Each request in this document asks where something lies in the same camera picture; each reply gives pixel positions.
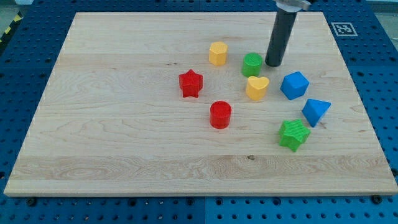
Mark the silver rod mount flange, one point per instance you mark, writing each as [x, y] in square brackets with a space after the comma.
[293, 5]

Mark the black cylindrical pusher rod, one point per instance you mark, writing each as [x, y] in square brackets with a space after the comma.
[283, 24]

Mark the green cylinder block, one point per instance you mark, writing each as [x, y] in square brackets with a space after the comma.
[252, 63]

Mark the white fiducial marker tag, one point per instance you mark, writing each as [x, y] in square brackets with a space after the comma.
[344, 29]

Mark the blue cube block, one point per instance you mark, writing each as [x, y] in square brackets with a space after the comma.
[294, 85]

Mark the yellow heart block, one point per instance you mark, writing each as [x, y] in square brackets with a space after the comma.
[256, 87]

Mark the yellow hexagon block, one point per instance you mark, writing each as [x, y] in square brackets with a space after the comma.
[218, 53]

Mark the blue triangle block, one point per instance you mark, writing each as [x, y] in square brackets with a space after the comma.
[314, 110]

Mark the red cylinder block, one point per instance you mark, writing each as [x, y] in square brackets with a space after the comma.
[220, 114]

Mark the red star block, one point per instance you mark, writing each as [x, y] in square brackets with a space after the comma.
[190, 83]

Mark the green star block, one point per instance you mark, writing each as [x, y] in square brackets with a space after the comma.
[293, 133]

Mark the wooden board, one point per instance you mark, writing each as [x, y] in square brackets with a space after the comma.
[112, 121]

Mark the yellow black hazard tape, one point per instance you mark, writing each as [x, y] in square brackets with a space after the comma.
[10, 30]

